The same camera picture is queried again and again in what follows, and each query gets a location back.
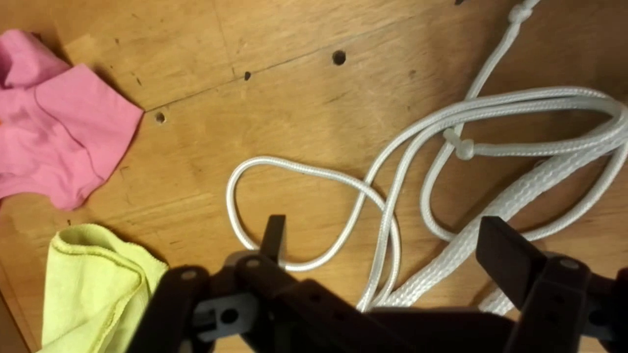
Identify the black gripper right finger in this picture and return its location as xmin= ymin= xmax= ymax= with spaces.
xmin=475 ymin=216 xmax=628 ymax=353

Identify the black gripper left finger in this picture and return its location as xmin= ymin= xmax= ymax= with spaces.
xmin=126 ymin=214 xmax=342 ymax=353

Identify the yellow towel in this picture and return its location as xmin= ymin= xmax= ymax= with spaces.
xmin=38 ymin=222 xmax=171 ymax=353

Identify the hot pink cloth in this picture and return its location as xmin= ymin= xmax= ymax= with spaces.
xmin=0 ymin=28 xmax=147 ymax=212

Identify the thin white cord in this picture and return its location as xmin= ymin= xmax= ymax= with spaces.
xmin=224 ymin=0 xmax=628 ymax=314

